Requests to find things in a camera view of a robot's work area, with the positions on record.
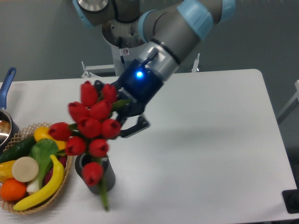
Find woven wicker basket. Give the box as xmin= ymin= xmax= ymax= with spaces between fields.
xmin=0 ymin=122 xmax=73 ymax=215

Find green bok choy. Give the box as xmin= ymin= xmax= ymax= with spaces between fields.
xmin=27 ymin=138 xmax=59 ymax=194

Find dark green cucumber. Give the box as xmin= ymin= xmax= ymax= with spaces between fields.
xmin=0 ymin=136 xmax=36 ymax=163

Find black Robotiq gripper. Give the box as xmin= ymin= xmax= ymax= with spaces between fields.
xmin=93 ymin=59 xmax=163 ymax=138

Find orange fruit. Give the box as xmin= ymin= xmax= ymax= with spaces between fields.
xmin=0 ymin=179 xmax=27 ymax=202

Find beige round disc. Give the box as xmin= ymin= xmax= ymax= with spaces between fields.
xmin=12 ymin=156 xmax=39 ymax=182

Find black device at table edge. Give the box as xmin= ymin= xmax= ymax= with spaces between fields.
xmin=282 ymin=189 xmax=299 ymax=214

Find yellow lemon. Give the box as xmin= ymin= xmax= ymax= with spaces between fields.
xmin=34 ymin=126 xmax=66 ymax=150

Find dark grey ribbed vase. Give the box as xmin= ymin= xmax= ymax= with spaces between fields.
xmin=75 ymin=154 xmax=115 ymax=195

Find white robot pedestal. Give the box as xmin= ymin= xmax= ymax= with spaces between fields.
xmin=80 ymin=18 xmax=201 ymax=79

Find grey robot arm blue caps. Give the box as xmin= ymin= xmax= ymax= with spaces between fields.
xmin=73 ymin=0 xmax=236 ymax=138

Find red tulip bouquet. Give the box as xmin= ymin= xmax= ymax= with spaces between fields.
xmin=49 ymin=81 xmax=128 ymax=210

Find yellow banana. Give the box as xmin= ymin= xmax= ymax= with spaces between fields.
xmin=13 ymin=155 xmax=64 ymax=211

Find purple red vegetable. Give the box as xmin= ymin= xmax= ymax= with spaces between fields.
xmin=43 ymin=156 xmax=67 ymax=185

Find blue handled saucepan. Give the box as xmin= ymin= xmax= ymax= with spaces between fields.
xmin=0 ymin=67 xmax=19 ymax=154

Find white frame at right edge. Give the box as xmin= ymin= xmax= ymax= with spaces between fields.
xmin=277 ymin=80 xmax=299 ymax=125

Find yellow bell pepper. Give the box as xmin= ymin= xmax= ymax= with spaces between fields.
xmin=0 ymin=160 xmax=15 ymax=182

